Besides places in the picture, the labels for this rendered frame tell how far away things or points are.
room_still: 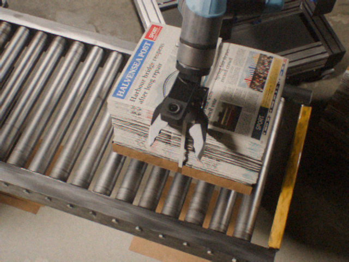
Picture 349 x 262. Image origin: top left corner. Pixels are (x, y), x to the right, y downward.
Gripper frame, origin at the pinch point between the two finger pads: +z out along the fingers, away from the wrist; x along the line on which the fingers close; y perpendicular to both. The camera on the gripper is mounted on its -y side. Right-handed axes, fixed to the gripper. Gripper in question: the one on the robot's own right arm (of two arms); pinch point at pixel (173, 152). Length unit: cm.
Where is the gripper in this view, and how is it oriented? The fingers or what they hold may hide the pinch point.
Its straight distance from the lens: 99.7
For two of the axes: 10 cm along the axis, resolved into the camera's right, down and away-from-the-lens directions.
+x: -9.4, -2.8, 1.7
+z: -1.7, 8.7, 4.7
